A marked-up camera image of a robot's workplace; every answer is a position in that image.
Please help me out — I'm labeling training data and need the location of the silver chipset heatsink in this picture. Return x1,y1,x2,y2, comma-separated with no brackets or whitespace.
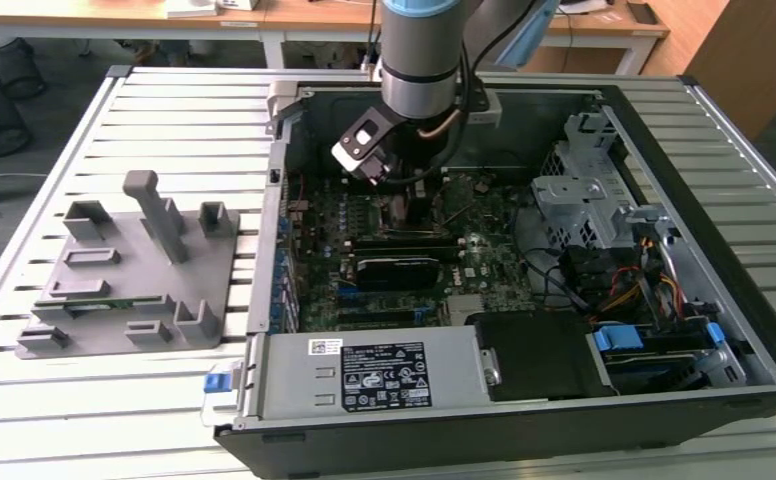
445,294,489,325

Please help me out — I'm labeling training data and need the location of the blue disk carrier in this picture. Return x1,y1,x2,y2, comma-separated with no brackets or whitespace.
590,323,645,357

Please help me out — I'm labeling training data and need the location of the black RAM slot bank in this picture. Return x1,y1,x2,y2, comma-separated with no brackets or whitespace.
350,237,462,262

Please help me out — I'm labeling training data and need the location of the CPU socket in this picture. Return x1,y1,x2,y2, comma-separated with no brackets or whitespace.
374,194,445,235

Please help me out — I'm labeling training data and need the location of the silver disk bay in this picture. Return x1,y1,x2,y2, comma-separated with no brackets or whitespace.
584,319,753,396

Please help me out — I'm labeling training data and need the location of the coloured wire bundle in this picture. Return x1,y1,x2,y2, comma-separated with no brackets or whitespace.
600,237,686,321

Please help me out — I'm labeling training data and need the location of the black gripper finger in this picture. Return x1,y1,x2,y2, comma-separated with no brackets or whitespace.
405,178,441,227

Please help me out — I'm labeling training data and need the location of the green RAM stick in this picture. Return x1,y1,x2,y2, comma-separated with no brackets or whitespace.
33,295,163,310

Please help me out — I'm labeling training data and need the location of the grey plastic parts rack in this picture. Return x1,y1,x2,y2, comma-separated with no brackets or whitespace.
12,169,242,361

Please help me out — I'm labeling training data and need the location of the black open PC case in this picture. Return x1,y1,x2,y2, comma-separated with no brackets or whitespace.
211,78,776,480

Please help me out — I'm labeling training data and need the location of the green motherboard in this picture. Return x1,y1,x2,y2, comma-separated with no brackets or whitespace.
279,169,542,334

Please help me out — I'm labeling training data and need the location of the black graphics card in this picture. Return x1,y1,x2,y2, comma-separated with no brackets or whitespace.
353,255,441,292

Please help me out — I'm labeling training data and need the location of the thin metal locking lever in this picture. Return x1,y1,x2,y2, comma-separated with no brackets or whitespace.
445,201,480,226

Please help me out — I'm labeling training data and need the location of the white box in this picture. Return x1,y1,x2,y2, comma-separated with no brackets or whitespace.
165,0,221,20

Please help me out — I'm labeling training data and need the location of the small black mesh bin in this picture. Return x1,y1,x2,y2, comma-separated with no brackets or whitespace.
0,37,47,101

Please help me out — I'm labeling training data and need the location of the black expansion slot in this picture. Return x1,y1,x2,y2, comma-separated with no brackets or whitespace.
337,309,443,329

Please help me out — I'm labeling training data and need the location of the silver perforated drive cage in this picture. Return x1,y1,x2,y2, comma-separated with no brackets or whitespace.
530,112,669,251

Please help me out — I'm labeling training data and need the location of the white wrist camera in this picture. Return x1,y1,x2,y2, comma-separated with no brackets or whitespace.
330,104,403,187

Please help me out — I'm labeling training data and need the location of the wooden desk white frame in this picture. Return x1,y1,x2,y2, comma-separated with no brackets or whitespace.
0,0,269,44
259,0,670,76

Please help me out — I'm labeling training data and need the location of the wooden cabinet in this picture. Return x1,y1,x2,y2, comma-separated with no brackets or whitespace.
640,0,776,146

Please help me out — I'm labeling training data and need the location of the grey power supply with label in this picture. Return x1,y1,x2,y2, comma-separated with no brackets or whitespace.
239,327,502,419

